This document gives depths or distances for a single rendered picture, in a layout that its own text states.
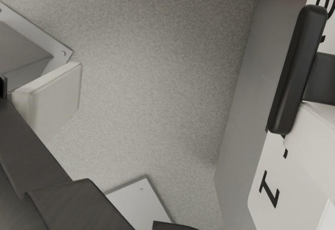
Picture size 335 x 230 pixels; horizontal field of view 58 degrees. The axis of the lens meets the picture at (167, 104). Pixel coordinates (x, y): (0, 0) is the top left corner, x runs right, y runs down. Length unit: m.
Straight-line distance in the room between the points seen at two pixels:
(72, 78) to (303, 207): 0.16
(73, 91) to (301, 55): 0.13
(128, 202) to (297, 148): 1.13
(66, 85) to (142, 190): 1.10
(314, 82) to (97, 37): 0.97
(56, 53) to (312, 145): 1.04
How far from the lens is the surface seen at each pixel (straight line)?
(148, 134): 1.17
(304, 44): 0.18
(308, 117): 0.18
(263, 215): 0.28
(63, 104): 0.16
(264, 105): 0.76
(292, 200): 0.24
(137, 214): 1.31
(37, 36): 1.16
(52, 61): 1.15
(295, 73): 0.18
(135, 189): 1.25
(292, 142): 0.19
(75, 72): 0.17
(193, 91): 1.12
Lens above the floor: 1.08
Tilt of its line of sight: 73 degrees down
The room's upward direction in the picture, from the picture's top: 178 degrees counter-clockwise
